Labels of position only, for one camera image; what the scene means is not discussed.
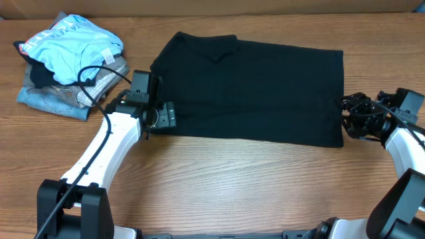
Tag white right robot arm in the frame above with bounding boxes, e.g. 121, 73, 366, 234
303, 88, 424, 239

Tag grey folded garment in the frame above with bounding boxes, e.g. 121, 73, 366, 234
23, 56, 129, 108

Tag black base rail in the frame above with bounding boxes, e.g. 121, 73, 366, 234
141, 230, 307, 239

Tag black t-shirt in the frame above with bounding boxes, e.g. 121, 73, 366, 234
151, 32, 344, 148

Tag light blue printed shirt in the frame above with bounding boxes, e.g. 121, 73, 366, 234
17, 15, 124, 85

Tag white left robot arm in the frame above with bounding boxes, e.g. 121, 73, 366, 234
36, 100, 176, 239

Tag blue denim jeans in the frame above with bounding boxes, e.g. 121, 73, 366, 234
17, 87, 90, 121

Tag dark navy folded garment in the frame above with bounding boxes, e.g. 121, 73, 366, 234
13, 40, 97, 90

